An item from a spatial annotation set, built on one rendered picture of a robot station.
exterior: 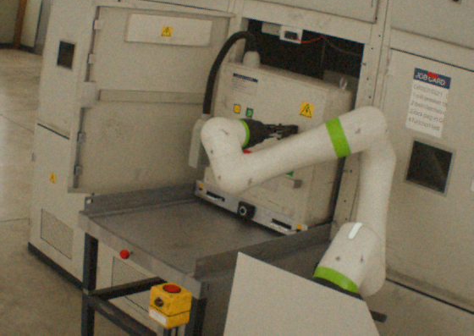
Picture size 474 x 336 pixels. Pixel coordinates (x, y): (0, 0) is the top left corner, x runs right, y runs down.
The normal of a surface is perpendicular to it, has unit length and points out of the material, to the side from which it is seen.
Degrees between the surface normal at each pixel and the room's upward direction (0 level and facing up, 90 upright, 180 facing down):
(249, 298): 90
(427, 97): 90
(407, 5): 90
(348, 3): 90
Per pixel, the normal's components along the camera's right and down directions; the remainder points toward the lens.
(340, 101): 0.73, 0.27
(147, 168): 0.51, 0.29
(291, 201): -0.66, 0.07
